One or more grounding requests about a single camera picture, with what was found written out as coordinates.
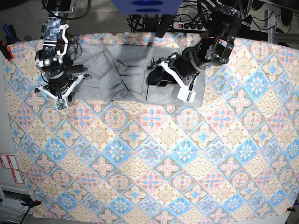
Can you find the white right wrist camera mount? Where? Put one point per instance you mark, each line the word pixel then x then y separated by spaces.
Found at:
pixel 62 101

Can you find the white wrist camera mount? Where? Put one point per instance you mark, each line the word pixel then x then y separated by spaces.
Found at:
pixel 62 101
pixel 186 92

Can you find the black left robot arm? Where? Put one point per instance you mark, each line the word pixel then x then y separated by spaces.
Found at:
pixel 222 20

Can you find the white power strip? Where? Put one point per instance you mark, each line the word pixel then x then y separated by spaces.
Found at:
pixel 187 26

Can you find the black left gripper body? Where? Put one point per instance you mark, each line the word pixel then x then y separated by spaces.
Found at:
pixel 183 68

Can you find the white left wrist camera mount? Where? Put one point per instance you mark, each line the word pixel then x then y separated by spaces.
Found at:
pixel 186 92

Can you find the black centre post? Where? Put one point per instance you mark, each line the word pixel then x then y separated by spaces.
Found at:
pixel 165 21

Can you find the black orange clamp top left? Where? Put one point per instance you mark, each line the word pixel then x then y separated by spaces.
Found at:
pixel 11 38

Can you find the orange clamp bottom right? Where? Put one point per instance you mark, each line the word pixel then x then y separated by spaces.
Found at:
pixel 291 209

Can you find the patterned colourful tablecloth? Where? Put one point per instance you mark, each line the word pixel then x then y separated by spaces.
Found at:
pixel 235 158

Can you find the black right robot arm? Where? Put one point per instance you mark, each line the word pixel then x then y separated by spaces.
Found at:
pixel 54 59

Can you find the red white labels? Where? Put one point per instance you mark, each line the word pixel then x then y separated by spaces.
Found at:
pixel 8 161

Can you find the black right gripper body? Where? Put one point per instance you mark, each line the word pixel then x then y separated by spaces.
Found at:
pixel 59 78

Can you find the black orange clamp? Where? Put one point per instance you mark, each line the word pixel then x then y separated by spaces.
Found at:
pixel 11 38
pixel 30 203

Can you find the grey T-shirt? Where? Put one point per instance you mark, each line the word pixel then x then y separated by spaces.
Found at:
pixel 119 73

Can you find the black orange clamp bottom left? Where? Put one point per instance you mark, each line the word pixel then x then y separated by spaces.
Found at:
pixel 30 203

